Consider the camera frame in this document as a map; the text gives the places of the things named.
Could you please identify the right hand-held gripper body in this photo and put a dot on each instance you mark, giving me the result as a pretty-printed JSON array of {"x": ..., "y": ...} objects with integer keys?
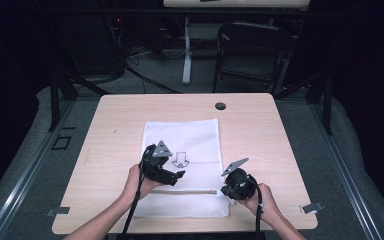
[{"x": 241, "y": 186}]

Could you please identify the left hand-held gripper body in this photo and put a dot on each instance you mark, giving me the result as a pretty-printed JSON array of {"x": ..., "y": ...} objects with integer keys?
[{"x": 155, "y": 166}]

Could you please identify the white cloth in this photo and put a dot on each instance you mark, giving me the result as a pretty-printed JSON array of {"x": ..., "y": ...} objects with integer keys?
[{"x": 193, "y": 140}]

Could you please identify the person's left hand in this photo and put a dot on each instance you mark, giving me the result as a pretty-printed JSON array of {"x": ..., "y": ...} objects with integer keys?
[{"x": 136, "y": 185}]

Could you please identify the person's right hand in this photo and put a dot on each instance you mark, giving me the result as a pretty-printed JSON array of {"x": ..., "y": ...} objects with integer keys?
[{"x": 263, "y": 203}]

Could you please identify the grey tape piece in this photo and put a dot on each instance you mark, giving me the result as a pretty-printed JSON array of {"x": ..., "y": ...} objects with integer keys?
[
  {"x": 58, "y": 210},
  {"x": 311, "y": 208}
]

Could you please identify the white table leg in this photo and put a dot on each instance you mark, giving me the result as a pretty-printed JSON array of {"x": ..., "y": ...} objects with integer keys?
[{"x": 187, "y": 53}]

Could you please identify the black folding chair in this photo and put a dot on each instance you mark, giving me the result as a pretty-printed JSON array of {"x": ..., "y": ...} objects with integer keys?
[{"x": 253, "y": 53}]

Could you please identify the black equipment cabinet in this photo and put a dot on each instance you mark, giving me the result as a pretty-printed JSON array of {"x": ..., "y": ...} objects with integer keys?
[{"x": 90, "y": 43}]

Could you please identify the aluminium floor rail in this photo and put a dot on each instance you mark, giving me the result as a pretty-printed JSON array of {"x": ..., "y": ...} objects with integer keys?
[
  {"x": 346, "y": 180},
  {"x": 23, "y": 186}
]

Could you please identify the black metal frame stand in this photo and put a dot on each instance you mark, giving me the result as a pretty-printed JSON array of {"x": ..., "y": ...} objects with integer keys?
[
  {"x": 55, "y": 100},
  {"x": 326, "y": 100}
]

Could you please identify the black horizontal frame bar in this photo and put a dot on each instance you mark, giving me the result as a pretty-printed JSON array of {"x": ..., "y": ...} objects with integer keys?
[{"x": 113, "y": 12}]

